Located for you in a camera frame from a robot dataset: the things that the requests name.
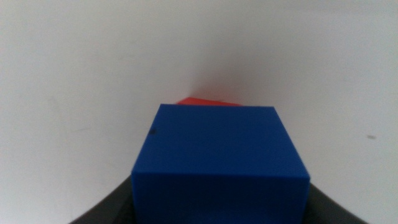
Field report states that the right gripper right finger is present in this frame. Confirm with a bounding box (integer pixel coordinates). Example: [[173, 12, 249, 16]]
[[302, 182, 370, 224]]

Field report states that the red cube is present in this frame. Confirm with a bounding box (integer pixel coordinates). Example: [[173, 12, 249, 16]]
[[175, 96, 244, 108]]

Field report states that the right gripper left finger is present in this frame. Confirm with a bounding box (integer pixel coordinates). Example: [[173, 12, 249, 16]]
[[68, 175, 138, 224]]

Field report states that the blue cube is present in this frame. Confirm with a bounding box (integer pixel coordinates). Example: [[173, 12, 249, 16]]
[[130, 103, 312, 224]]

